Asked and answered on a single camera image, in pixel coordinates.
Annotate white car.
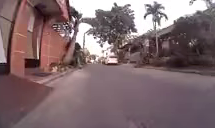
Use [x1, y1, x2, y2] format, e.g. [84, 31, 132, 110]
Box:
[104, 54, 119, 66]

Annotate utility pole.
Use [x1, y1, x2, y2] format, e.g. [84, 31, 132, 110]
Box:
[82, 28, 93, 58]

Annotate leaning pale tree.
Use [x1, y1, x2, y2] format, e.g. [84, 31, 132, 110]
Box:
[61, 6, 83, 66]

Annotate large leafy tree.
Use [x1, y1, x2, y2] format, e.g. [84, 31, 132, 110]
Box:
[82, 2, 139, 63]

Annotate grey asphalt road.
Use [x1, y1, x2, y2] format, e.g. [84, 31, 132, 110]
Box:
[11, 63, 215, 128]

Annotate low house with roof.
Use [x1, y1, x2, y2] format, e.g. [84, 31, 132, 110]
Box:
[141, 23, 183, 63]

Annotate tall palm tree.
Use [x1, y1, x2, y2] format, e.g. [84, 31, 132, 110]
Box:
[143, 0, 169, 59]

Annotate grey pavement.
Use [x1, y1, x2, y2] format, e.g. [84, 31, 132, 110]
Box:
[138, 64, 215, 77]

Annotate red brick building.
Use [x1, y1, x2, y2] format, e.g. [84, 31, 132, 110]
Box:
[0, 0, 72, 77]

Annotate dark trees and bushes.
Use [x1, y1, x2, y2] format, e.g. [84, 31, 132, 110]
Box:
[168, 0, 215, 68]

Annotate reddish paved driveway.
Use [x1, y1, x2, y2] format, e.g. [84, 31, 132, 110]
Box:
[0, 73, 53, 128]

